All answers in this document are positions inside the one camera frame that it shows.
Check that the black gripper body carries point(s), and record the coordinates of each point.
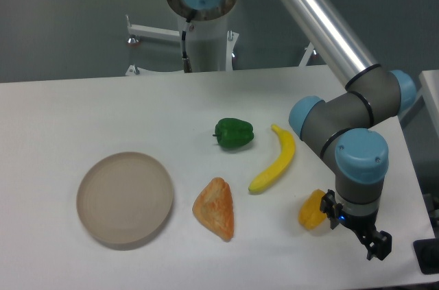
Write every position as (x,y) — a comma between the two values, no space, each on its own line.
(364,225)

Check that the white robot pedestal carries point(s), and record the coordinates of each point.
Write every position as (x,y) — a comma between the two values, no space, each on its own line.
(254,34)

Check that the white side table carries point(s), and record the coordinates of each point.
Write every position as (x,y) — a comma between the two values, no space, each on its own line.
(426,96)

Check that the black device at table edge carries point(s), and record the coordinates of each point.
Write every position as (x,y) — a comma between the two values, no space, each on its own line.
(426,251)

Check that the orange toy bread slice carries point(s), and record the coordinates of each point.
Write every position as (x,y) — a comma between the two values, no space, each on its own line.
(213,208)

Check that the yellow toy banana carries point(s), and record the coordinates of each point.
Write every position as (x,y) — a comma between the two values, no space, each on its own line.
(271,174)

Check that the beige round plate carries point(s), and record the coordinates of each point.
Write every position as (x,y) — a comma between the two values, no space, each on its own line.
(125,200)

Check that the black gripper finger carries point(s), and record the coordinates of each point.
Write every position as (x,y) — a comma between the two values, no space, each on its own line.
(331,208)
(378,244)

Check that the green toy pepper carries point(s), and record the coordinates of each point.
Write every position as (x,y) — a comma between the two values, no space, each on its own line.
(232,133)

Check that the yellow toy pepper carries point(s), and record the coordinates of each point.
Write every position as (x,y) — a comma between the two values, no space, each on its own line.
(310,215)

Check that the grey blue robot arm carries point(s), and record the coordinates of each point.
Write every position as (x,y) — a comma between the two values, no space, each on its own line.
(340,131)

